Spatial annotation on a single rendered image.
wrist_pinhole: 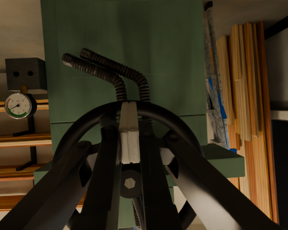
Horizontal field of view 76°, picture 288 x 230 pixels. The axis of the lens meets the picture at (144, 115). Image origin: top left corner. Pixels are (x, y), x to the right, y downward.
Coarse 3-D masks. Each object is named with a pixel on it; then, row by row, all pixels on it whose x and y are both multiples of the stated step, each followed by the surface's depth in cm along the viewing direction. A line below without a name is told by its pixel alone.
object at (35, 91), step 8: (8, 64) 46; (16, 64) 46; (24, 64) 46; (32, 64) 46; (40, 64) 48; (8, 72) 46; (16, 72) 46; (24, 72) 46; (32, 72) 46; (40, 72) 47; (8, 80) 46; (16, 80) 46; (24, 80) 46; (32, 80) 46; (40, 80) 47; (8, 88) 46; (16, 88) 46; (32, 88) 46; (40, 88) 47
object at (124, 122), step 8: (128, 104) 19; (128, 112) 17; (120, 120) 15; (128, 120) 15; (120, 128) 14; (120, 136) 14; (128, 136) 14; (120, 144) 14; (128, 144) 14; (128, 152) 14; (128, 160) 14
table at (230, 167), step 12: (216, 144) 72; (204, 156) 56; (216, 156) 56; (228, 156) 55; (240, 156) 54; (48, 168) 53; (216, 168) 53; (228, 168) 53; (240, 168) 54; (36, 180) 51; (168, 180) 43
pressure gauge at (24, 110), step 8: (24, 88) 46; (8, 96) 43; (16, 96) 44; (24, 96) 44; (8, 104) 44; (16, 104) 44; (24, 104) 44; (32, 104) 45; (8, 112) 44; (16, 112) 44; (24, 112) 44; (32, 112) 45
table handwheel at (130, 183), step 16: (96, 112) 32; (112, 112) 33; (144, 112) 33; (160, 112) 33; (80, 128) 32; (176, 128) 33; (64, 144) 32; (192, 144) 33; (128, 176) 32; (128, 192) 32; (144, 224) 34
